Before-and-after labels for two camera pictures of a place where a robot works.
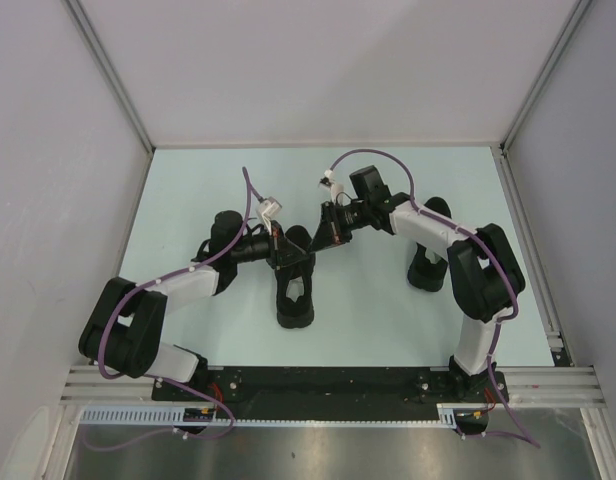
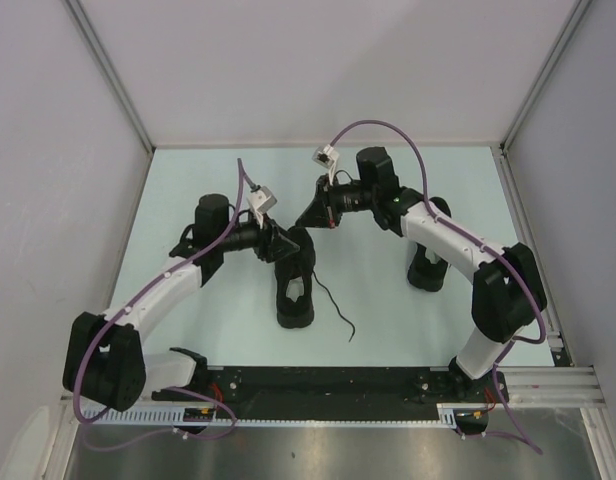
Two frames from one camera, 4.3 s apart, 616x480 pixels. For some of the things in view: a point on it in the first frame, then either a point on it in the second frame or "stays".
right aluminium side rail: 559,350 stays
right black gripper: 330,231 → 317,214
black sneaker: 422,274 stays
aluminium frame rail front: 565,385 stays
